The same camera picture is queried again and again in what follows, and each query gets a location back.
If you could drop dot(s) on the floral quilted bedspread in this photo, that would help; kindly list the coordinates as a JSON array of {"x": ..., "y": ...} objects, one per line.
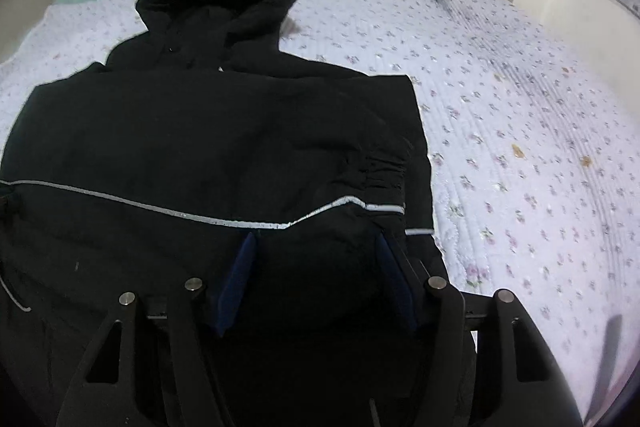
[{"x": 500, "y": 132}]

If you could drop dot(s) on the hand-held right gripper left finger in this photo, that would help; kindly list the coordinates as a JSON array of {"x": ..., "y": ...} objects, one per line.
[{"x": 235, "y": 277}]

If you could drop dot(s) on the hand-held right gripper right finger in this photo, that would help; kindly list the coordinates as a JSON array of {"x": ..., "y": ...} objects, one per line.
[{"x": 397, "y": 279}]

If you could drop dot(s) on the black hooded jacket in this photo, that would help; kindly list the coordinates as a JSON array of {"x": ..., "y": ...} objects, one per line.
[{"x": 200, "y": 132}]

